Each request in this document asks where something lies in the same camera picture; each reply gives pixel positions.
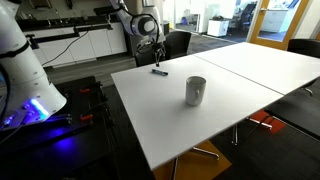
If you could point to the black camera mounting rail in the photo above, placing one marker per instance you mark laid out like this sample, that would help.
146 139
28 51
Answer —
60 35

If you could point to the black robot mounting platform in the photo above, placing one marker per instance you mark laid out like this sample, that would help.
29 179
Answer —
66 146

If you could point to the white ceramic mug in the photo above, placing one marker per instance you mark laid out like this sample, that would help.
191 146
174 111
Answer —
195 91

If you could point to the white kitchen cabinets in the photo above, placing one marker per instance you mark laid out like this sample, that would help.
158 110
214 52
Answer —
93 43

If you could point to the metal table leg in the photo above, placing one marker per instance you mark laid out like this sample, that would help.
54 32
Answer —
206 152
260 123

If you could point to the white rolling cabinet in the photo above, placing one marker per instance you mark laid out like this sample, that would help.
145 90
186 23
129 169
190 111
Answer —
218 27

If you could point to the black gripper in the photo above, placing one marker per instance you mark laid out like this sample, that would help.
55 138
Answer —
154 45

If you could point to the white drawer cabinet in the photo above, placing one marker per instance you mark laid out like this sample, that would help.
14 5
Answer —
273 20

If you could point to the black kitchen countertop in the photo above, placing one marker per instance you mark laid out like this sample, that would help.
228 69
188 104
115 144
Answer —
66 21

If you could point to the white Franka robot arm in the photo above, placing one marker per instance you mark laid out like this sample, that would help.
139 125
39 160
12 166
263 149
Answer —
26 66

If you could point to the black marker pen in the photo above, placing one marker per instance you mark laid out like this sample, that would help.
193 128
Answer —
160 72

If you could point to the orange door frame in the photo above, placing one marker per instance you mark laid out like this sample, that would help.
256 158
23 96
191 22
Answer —
255 23

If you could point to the dark office chair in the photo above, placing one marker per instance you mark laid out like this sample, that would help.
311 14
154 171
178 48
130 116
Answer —
247 15

